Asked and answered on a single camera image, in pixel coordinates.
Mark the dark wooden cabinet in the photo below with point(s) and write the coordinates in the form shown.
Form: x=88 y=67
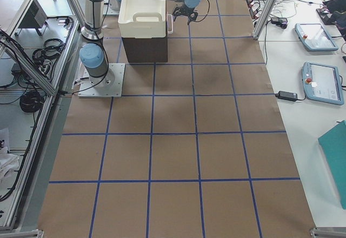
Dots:
x=146 y=50

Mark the teach pendant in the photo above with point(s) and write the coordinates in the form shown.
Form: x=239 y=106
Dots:
x=315 y=37
x=322 y=83

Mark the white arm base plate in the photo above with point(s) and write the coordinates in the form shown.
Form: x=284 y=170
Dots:
x=111 y=85

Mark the wooden drawer with white handle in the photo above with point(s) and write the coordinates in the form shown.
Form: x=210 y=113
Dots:
x=170 y=24

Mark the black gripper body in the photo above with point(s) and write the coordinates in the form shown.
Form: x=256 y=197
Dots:
x=185 y=11

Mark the near teach pendant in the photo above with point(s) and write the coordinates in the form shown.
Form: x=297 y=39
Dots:
x=322 y=83

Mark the aluminium frame post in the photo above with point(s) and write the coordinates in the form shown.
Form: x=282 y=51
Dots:
x=263 y=18

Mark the white plastic tray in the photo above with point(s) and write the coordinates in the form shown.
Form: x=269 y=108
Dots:
x=142 y=18

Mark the black power adapter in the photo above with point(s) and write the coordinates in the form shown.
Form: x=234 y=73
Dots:
x=288 y=96

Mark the teal box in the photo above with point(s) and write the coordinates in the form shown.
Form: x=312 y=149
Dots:
x=333 y=145

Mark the far teach pendant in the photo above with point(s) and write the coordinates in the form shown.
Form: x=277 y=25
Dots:
x=315 y=37

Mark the grey metal box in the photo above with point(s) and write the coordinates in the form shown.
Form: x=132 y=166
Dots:
x=35 y=18

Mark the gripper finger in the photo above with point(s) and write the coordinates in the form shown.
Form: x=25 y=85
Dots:
x=192 y=18
x=176 y=13

